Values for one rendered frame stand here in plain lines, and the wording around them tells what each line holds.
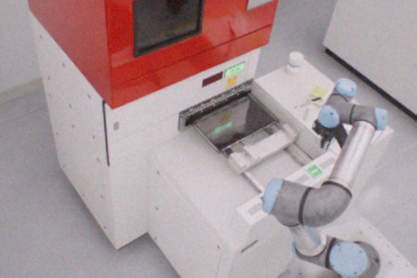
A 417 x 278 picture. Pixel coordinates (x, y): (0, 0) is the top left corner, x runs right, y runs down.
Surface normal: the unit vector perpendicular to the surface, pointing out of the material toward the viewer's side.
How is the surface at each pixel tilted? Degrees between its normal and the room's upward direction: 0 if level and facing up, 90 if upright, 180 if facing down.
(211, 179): 0
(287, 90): 0
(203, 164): 0
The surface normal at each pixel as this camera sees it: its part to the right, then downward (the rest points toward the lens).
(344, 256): -0.35, -0.27
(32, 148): 0.11, -0.69
